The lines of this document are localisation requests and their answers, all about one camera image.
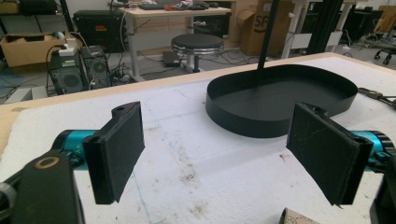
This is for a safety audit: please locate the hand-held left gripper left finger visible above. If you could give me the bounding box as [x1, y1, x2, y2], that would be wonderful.
[82, 101, 147, 205]

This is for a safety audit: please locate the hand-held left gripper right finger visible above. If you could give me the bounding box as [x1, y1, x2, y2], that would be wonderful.
[285, 102, 375, 207]

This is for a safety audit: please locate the brown cardboard piece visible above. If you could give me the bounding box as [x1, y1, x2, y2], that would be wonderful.
[278, 207, 321, 224]

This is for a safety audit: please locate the black computer tower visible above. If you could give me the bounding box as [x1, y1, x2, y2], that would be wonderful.
[48, 49, 85, 95]
[79, 46, 112, 90]

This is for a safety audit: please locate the black oval metal tray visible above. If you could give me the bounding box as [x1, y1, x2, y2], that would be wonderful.
[205, 63, 359, 139]

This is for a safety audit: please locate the grey flat floor box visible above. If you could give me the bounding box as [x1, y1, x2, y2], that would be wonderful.
[4, 86, 49, 105]

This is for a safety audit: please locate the small black floor box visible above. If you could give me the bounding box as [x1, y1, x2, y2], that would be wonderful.
[162, 50, 181, 68]

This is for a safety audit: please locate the white power adapter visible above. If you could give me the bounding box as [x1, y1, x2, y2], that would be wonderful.
[59, 37, 78, 57]

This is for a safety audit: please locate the office chair wheel base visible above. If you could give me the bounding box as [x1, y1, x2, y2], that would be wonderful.
[373, 46, 396, 65]

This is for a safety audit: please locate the large black equipment case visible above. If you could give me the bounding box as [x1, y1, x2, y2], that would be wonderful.
[73, 9, 127, 54]

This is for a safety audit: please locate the white table leg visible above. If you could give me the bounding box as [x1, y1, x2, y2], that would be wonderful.
[281, 0, 304, 60]

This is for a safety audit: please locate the black upright pole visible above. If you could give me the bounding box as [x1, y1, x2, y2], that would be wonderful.
[257, 0, 280, 71]

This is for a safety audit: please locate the open brown cardboard box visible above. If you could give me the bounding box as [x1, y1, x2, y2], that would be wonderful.
[0, 32, 82, 68]

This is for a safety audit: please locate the tall printed cardboard box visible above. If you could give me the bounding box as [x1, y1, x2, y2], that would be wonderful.
[237, 0, 292, 57]

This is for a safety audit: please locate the black round stool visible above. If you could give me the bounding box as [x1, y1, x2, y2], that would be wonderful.
[170, 33, 225, 74]

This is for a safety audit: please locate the light wooden desk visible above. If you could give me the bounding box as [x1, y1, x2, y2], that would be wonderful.
[120, 7, 232, 82]

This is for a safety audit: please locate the black keyboard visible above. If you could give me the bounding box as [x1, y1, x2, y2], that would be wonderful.
[138, 2, 219, 11]

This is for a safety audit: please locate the dark cable with plug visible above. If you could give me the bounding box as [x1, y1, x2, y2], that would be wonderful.
[358, 87, 396, 110]

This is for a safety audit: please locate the black aluminium frame post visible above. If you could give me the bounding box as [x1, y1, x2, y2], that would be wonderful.
[306, 0, 344, 55]

